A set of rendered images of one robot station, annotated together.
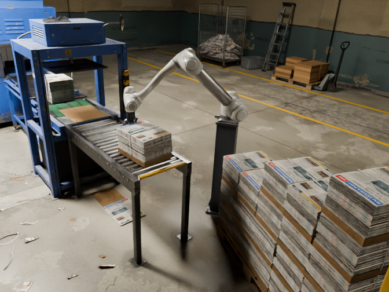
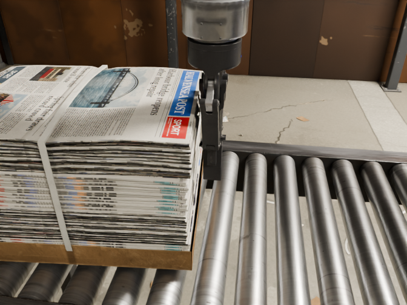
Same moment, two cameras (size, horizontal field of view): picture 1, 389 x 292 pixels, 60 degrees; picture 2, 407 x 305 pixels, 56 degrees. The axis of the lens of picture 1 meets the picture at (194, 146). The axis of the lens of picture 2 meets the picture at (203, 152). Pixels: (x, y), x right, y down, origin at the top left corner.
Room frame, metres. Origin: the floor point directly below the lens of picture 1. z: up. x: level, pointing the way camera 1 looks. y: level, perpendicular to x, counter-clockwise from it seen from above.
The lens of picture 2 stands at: (3.10, 0.20, 1.28)
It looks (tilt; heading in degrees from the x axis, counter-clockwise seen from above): 32 degrees down; 139
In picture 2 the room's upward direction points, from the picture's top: straight up
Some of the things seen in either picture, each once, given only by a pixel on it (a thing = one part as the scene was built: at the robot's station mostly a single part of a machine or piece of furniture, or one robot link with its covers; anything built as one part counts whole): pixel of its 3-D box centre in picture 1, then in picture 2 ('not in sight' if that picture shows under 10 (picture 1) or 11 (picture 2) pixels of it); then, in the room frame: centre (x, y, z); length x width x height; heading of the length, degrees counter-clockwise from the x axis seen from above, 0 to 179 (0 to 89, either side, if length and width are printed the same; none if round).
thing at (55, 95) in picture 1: (57, 87); not in sight; (3.98, 1.72, 0.93); 0.38 x 0.30 x 0.26; 41
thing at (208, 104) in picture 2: not in sight; (211, 89); (2.72, 0.53, 1.07); 0.05 x 0.02 x 0.05; 131
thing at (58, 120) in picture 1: (77, 115); not in sight; (3.55, 1.34, 0.75); 0.70 x 0.65 x 0.10; 41
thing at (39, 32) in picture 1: (68, 30); not in sight; (3.55, 1.34, 1.65); 0.60 x 0.45 x 0.20; 131
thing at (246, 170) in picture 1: (272, 232); not in sight; (2.09, -0.64, 0.42); 1.17 x 0.39 x 0.83; 22
